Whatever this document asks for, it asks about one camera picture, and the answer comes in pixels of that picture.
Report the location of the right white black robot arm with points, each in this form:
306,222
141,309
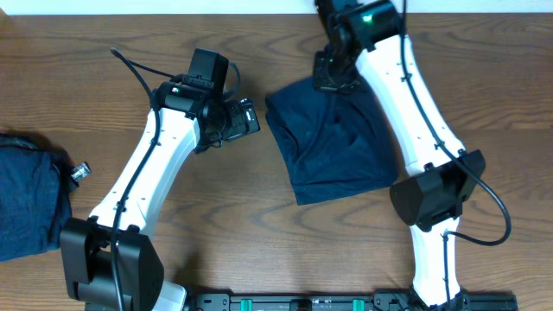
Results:
370,47

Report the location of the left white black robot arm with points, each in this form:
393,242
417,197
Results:
109,260

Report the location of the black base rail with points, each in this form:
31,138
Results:
380,301

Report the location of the silver garment tag clip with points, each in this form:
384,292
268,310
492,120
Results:
80,172

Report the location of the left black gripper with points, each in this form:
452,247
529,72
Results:
238,127

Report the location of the folded dark blue garment pile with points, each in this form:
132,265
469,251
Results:
35,188

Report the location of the dark blue shorts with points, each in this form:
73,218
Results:
333,145

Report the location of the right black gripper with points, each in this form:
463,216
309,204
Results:
321,79

